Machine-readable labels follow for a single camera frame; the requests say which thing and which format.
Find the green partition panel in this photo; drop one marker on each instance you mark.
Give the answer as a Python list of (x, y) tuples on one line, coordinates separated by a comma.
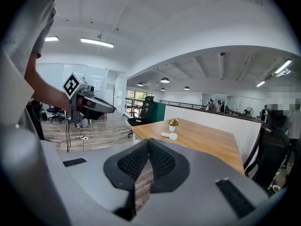
[(159, 112)]

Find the person's grey t-shirt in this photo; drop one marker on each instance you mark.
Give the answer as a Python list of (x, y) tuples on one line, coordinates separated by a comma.
[(30, 20)]

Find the black office chair grey armrests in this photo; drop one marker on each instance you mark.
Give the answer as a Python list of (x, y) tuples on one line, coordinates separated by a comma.
[(270, 159)]

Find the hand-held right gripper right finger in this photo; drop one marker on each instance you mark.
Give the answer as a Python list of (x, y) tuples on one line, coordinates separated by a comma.
[(169, 168)]

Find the black mesh office chair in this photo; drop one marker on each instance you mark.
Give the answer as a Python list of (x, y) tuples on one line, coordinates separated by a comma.
[(142, 116)]

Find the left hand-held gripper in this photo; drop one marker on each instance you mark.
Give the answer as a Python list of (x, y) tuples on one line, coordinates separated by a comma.
[(70, 85)]

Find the wooden table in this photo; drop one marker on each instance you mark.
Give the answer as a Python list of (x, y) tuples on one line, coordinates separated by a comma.
[(207, 121)]

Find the small white handheld fan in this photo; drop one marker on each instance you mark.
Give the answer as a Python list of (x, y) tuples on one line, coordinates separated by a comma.
[(172, 136)]

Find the person's left forearm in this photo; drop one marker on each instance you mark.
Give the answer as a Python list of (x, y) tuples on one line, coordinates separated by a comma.
[(44, 91)]

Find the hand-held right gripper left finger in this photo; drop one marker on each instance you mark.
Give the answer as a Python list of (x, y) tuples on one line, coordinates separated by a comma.
[(122, 171)]

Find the black metal railing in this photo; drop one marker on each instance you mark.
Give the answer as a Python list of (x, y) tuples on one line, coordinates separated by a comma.
[(183, 104), (132, 107)]

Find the white power strip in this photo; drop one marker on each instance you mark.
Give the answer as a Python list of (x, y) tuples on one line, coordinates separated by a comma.
[(84, 138)]

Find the white round bowl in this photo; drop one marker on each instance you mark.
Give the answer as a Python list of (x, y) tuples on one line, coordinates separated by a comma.
[(276, 188)]

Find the person's left hand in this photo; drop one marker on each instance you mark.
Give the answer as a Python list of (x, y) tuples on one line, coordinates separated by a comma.
[(80, 103)]

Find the potted flowers in white pot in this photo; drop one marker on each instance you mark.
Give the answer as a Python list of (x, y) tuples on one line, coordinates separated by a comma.
[(173, 123)]

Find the long ceiling light bar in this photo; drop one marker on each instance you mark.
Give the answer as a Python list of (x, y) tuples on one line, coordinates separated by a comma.
[(51, 38), (283, 66), (260, 83), (97, 42)]

